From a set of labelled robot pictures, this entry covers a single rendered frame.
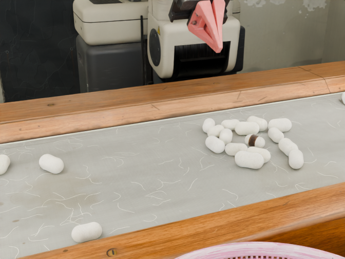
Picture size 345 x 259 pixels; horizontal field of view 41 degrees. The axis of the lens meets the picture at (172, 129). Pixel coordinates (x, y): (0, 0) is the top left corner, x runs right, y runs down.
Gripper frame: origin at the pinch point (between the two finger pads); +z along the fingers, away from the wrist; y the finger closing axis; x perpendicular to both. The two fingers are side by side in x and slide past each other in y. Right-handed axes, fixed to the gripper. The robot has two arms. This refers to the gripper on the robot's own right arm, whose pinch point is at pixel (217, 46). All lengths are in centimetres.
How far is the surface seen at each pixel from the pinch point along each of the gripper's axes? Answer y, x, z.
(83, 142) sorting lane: -22.9, 7.4, 9.4
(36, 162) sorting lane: -30.1, 4.9, 12.3
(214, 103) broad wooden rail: 1.1, 9.8, 5.0
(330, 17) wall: 175, 148, -113
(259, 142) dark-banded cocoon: -0.2, -1.2, 17.6
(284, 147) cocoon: 2.2, -3.0, 19.7
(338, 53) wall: 174, 155, -90
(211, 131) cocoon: -4.9, 2.4, 13.3
